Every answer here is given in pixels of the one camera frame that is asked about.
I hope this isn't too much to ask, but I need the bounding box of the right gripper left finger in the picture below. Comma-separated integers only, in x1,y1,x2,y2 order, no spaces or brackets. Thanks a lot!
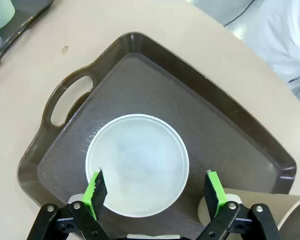
26,167,116,240

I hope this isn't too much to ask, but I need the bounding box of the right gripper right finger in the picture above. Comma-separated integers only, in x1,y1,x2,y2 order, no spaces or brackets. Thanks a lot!
194,169,283,240

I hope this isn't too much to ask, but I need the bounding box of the tall pale green cup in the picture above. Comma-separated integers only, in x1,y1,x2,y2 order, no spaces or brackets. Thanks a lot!
0,0,16,31

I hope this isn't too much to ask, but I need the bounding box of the dark brown tray mat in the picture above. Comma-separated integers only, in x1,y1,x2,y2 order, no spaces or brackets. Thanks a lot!
36,51,287,237

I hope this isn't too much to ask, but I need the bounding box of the tall brown cup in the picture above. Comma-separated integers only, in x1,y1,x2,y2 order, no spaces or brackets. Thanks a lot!
197,187,300,240

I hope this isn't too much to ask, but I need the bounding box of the white plastic bowl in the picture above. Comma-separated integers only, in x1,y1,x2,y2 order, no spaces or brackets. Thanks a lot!
85,113,190,218

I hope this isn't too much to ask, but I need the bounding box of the person in white hoodie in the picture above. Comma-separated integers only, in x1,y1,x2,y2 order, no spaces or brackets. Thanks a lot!
242,0,300,115

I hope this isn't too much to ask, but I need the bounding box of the thin black floor cable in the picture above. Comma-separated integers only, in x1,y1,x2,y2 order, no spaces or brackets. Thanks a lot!
223,0,256,28

